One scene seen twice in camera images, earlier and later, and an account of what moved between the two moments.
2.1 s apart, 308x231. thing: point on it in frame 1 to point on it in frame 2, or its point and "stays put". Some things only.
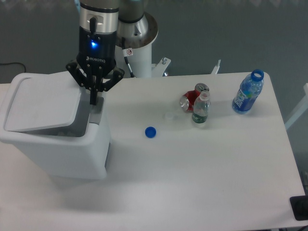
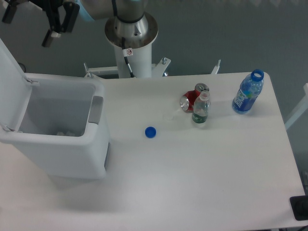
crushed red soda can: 187,101 stays put
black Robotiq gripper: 97,51 to 50,8
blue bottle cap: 150,132 stays put
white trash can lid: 42,103 to 15,90
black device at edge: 299,206 stays put
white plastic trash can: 48,117 stays put
